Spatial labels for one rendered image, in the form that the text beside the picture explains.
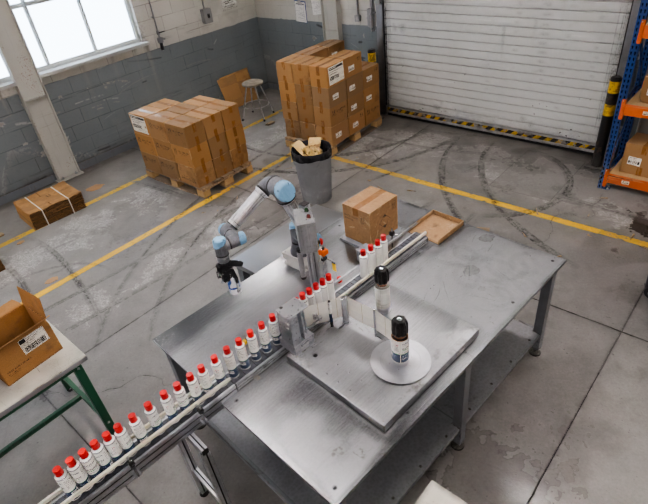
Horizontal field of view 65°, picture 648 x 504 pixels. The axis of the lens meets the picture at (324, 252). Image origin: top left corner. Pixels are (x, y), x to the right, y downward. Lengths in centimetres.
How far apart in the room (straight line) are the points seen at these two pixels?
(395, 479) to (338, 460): 71
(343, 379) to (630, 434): 190
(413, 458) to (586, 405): 127
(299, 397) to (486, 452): 133
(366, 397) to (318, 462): 38
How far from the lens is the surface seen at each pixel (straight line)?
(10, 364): 341
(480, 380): 351
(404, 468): 311
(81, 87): 787
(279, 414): 261
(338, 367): 268
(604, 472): 357
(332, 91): 652
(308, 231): 268
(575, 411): 378
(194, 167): 614
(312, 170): 550
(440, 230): 369
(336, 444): 247
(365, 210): 339
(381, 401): 253
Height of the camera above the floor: 289
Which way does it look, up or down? 36 degrees down
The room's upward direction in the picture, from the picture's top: 7 degrees counter-clockwise
